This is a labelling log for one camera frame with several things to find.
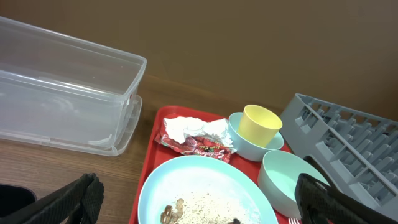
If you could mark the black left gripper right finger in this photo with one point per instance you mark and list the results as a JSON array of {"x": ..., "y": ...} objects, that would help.
[{"x": 320, "y": 203}]

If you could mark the white napkin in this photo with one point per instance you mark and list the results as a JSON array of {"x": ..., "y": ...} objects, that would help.
[{"x": 181, "y": 128}]

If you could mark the light green bowl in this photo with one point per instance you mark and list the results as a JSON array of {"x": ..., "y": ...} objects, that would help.
[
  {"x": 278, "y": 178},
  {"x": 247, "y": 149}
]

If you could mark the yellow plastic cup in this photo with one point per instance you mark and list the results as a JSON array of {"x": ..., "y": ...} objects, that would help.
[{"x": 258, "y": 125}]

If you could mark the black food waste tray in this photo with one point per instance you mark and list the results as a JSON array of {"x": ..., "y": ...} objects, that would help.
[{"x": 14, "y": 198}]

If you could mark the clear plastic waste bin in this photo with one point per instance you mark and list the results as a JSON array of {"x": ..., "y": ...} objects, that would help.
[{"x": 64, "y": 92}]

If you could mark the white plastic fork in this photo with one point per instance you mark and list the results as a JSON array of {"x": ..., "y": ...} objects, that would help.
[{"x": 293, "y": 221}]

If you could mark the light blue plate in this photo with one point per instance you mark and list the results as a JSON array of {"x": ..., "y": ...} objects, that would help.
[{"x": 198, "y": 174}]

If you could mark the grey dishwasher rack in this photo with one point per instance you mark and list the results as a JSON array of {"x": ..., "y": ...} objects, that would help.
[{"x": 357, "y": 151}]

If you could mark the light green bowl under cup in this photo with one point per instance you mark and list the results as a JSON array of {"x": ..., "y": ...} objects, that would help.
[{"x": 247, "y": 149}]

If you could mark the rice and food scraps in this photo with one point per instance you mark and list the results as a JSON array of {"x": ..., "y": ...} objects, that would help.
[{"x": 207, "y": 208}]

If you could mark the red strawberry snack wrapper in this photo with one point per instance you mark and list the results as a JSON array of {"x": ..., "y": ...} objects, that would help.
[{"x": 201, "y": 146}]

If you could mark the red plastic tray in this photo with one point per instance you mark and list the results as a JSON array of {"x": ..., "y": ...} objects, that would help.
[{"x": 158, "y": 154}]

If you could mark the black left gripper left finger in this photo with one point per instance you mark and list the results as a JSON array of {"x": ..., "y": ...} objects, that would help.
[{"x": 78, "y": 202}]

